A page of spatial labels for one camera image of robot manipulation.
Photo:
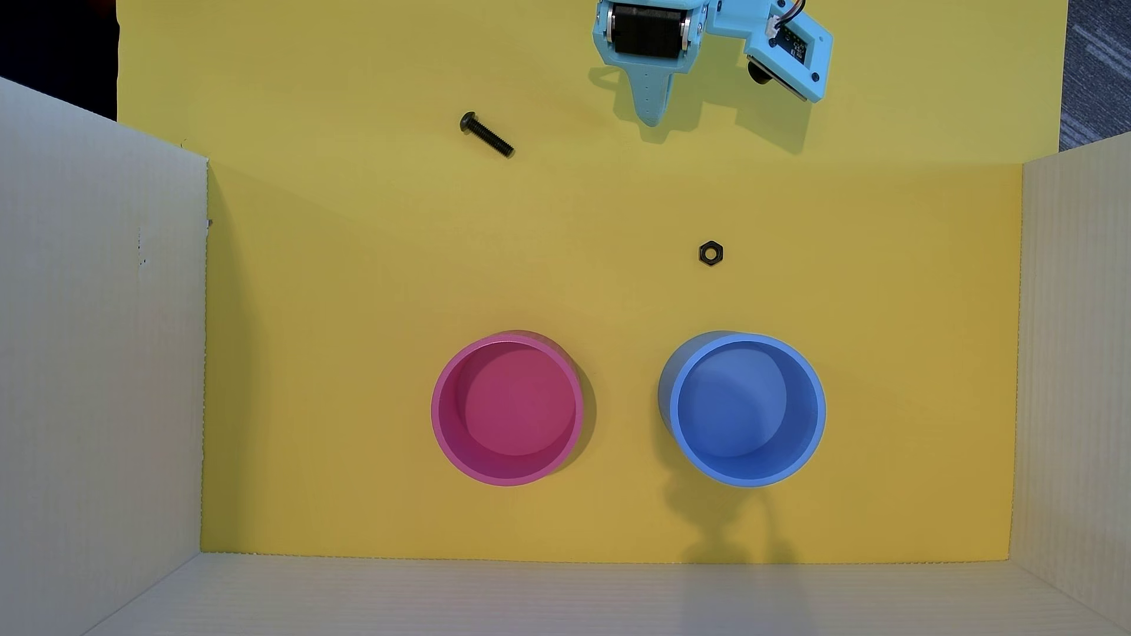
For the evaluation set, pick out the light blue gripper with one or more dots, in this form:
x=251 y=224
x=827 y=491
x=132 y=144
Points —
x=647 y=32

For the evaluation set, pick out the black bolt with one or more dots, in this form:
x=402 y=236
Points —
x=485 y=134

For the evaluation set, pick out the black hex nut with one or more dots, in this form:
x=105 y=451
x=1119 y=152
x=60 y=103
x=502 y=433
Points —
x=710 y=253

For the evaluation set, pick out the blue round cup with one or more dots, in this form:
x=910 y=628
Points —
x=744 y=409

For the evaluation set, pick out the pink round cup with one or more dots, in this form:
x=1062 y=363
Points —
x=507 y=409

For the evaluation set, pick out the yellow paper mat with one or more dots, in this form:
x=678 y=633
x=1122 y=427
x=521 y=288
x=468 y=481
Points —
x=353 y=353

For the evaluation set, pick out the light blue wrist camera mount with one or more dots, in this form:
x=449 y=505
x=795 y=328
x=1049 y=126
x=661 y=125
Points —
x=800 y=49

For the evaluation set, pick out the white corrugated board enclosure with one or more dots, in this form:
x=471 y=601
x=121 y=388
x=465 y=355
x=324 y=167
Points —
x=88 y=353

